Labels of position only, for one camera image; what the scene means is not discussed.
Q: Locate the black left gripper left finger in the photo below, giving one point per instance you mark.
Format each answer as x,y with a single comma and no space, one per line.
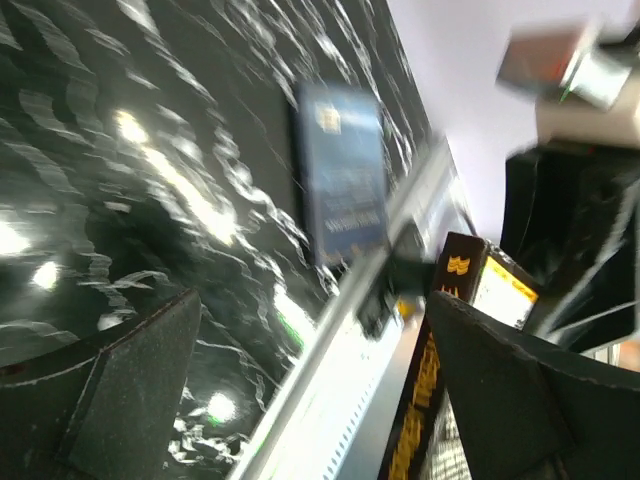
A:
104,406

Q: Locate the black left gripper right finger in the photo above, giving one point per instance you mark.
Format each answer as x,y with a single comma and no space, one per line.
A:
527,409

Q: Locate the black book with white text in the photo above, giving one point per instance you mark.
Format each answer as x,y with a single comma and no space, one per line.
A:
424,441

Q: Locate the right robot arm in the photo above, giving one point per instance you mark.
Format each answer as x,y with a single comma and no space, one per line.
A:
571,216

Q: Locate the dark blue book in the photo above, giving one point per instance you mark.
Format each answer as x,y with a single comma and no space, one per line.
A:
339,149

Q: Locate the aluminium rail frame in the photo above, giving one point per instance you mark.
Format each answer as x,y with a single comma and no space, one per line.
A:
314,418

